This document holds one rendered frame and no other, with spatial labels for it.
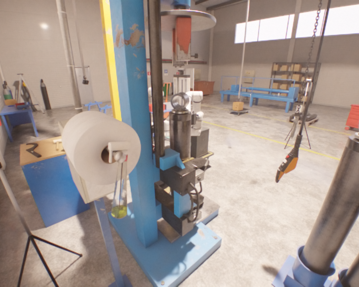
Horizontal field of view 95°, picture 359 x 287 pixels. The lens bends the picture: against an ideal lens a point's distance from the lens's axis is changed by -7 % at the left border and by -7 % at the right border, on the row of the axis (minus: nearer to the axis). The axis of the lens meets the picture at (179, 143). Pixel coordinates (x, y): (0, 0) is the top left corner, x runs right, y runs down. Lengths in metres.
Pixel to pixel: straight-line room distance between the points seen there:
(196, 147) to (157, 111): 1.98
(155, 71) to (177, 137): 0.66
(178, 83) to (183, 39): 1.75
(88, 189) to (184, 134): 0.97
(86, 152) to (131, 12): 0.97
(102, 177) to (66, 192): 2.00
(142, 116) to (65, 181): 1.59
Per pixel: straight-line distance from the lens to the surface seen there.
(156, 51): 1.31
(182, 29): 1.46
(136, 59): 1.35
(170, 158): 1.47
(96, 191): 1.09
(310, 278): 2.08
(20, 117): 8.14
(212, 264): 2.20
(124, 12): 1.37
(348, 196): 1.57
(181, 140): 1.69
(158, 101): 1.32
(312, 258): 1.95
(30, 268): 2.62
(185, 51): 1.44
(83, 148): 0.69
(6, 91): 9.12
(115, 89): 4.06
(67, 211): 2.90
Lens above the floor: 1.84
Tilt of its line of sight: 22 degrees down
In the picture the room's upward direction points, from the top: straight up
